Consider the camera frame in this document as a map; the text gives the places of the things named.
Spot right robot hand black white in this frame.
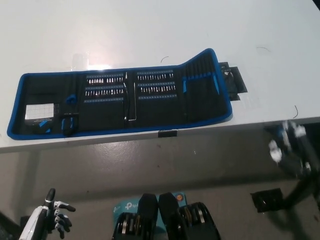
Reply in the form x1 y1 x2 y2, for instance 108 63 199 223
267 119 314 176

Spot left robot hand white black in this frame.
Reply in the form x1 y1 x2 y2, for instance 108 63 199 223
18 187 77 240

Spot blue black toolkit roll case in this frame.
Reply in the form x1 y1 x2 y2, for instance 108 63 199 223
6 48 233 139

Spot left robot body block black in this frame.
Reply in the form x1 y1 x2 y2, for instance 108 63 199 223
111 192 160 240

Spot black tape square patch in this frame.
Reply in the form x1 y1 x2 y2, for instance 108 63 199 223
219 61 248 102

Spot teal tp-link box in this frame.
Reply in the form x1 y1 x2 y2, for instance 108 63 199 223
111 191 187 235

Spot blue plastic pry tool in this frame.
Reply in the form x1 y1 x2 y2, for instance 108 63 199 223
212 72 221 96

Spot white grid magnetic pad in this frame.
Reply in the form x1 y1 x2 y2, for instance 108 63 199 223
25 103 55 119

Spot small black tape strip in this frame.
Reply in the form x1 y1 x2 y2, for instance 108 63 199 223
157 129 178 138

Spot blue strip of screwdriver bits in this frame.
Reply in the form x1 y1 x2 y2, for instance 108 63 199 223
136 71 176 81
86 73 125 84
137 82 177 94
84 86 125 97

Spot black flexible extension shaft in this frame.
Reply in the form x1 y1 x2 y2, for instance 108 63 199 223
121 82 129 121

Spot silver L-shaped metal key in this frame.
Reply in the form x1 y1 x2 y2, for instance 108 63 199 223
128 82 138 122

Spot black blue screwdriver handle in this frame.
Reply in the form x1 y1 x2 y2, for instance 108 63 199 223
60 113 80 137

